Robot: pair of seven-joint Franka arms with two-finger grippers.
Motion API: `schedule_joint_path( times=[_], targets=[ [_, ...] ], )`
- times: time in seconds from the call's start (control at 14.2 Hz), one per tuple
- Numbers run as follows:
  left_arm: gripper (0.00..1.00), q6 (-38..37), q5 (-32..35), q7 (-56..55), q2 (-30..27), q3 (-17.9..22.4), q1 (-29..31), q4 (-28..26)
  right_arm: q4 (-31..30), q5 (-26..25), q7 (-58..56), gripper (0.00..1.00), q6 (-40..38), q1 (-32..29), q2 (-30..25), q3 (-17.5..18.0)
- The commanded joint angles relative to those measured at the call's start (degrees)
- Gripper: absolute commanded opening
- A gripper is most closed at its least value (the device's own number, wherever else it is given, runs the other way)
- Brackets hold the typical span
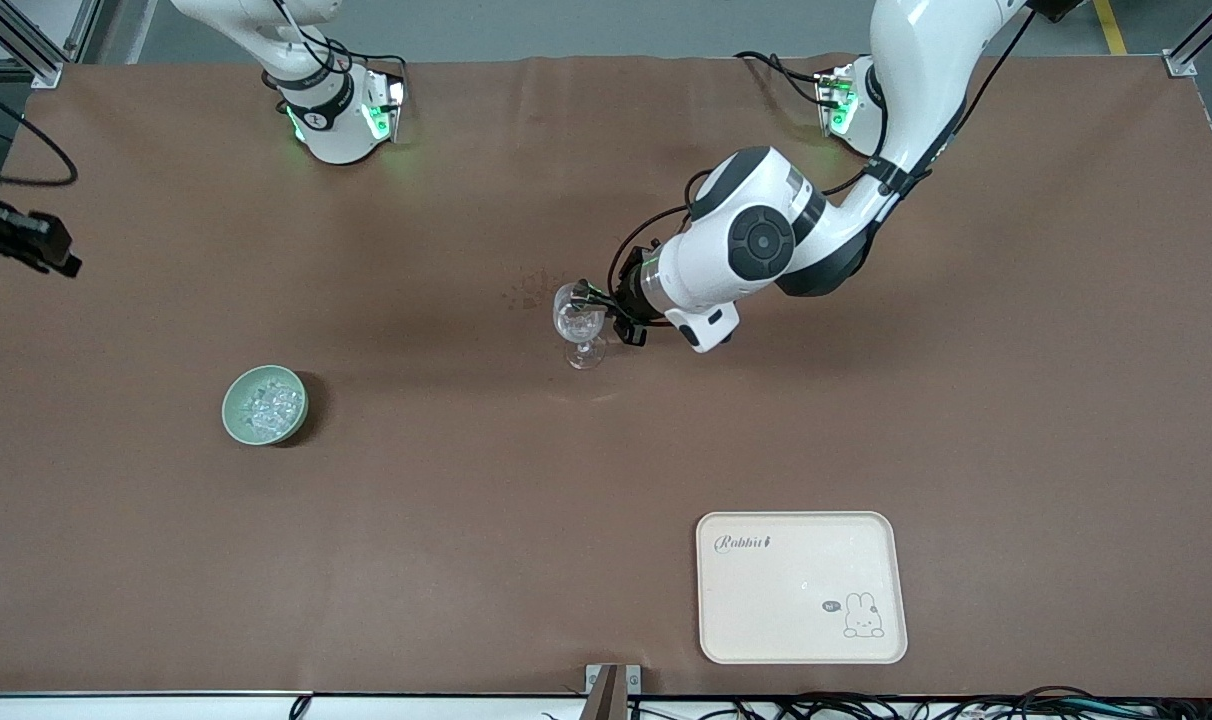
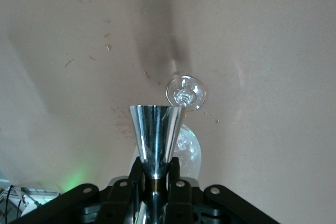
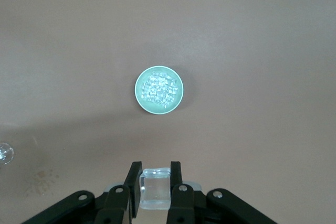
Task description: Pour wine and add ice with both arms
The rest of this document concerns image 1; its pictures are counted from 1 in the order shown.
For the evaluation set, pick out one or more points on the clear wine glass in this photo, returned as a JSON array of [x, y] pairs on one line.
[[581, 345]]

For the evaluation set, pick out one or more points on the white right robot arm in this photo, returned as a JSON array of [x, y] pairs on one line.
[[331, 130]]

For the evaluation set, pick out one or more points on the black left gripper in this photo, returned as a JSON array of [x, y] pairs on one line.
[[627, 297]]

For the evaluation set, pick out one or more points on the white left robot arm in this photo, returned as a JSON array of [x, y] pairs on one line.
[[756, 240]]

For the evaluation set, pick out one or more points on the brown camera post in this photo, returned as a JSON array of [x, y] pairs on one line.
[[606, 700]]

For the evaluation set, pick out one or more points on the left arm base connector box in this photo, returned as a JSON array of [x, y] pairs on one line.
[[838, 100]]

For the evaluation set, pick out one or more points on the aluminium frame profile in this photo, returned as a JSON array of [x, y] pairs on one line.
[[36, 55], [1191, 50]]

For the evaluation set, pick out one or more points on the clear ice cubes pile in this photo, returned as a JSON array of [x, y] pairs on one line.
[[272, 407]]

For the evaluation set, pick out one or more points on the brown table cover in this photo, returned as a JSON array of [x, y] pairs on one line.
[[466, 520]]

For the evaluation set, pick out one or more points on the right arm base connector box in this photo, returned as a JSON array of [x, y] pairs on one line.
[[388, 105]]

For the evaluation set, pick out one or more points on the grey metal bracket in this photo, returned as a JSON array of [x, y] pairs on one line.
[[634, 680]]

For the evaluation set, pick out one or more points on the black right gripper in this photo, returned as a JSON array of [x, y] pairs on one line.
[[6, 232]]

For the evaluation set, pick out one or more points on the cream rabbit print tray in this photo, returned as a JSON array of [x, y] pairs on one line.
[[796, 590]]

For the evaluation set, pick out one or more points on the green ceramic bowl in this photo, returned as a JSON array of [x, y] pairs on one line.
[[234, 415]]

